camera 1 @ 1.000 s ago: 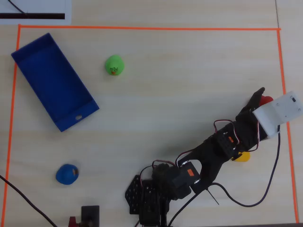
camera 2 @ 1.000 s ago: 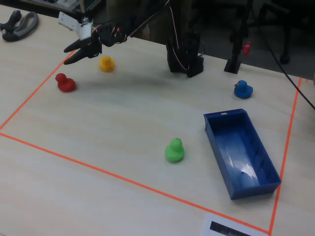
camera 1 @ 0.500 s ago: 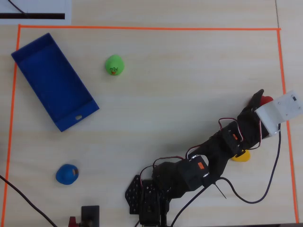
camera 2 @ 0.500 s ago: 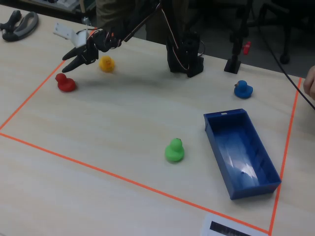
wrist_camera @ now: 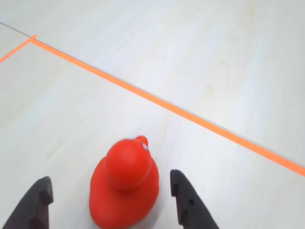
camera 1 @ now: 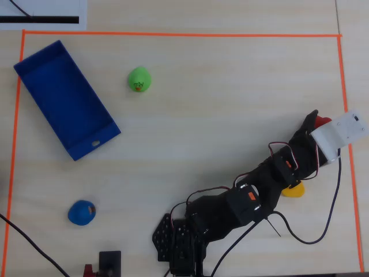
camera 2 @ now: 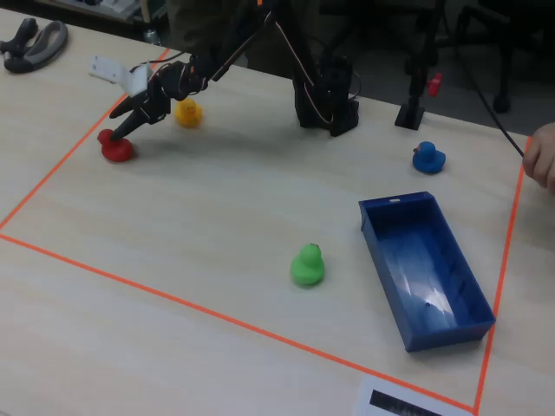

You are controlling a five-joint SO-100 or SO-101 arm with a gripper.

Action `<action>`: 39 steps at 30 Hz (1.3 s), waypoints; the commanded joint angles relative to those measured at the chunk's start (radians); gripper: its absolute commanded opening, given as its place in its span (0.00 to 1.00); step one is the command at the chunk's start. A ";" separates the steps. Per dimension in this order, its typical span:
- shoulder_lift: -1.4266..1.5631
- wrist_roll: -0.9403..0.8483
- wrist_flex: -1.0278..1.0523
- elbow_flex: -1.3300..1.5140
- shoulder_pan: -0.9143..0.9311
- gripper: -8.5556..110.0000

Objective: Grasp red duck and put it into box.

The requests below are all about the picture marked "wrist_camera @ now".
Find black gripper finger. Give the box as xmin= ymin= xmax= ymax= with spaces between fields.
xmin=170 ymin=169 xmax=220 ymax=229
xmin=0 ymin=176 xmax=54 ymax=229

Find red rubber duck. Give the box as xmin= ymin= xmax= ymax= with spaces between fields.
xmin=89 ymin=135 xmax=160 ymax=229

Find orange tape line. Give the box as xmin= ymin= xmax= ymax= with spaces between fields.
xmin=30 ymin=38 xmax=305 ymax=177
xmin=0 ymin=34 xmax=38 ymax=64

